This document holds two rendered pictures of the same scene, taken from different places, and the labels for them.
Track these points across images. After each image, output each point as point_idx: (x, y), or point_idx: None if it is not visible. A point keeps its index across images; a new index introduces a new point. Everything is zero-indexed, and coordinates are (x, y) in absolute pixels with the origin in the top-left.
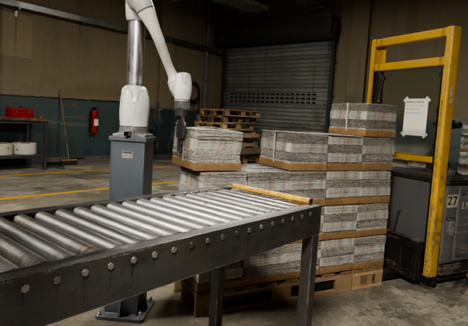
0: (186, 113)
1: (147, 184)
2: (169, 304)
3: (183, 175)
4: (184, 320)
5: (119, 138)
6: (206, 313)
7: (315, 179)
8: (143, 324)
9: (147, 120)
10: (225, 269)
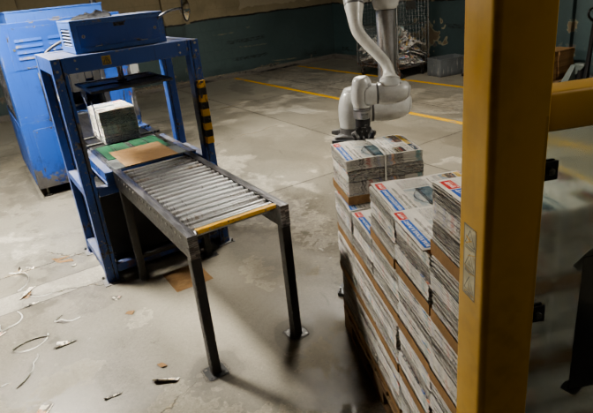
0: (357, 123)
1: None
2: None
3: None
4: (339, 318)
5: None
6: (348, 329)
7: (388, 272)
8: (336, 296)
9: (349, 123)
10: (352, 303)
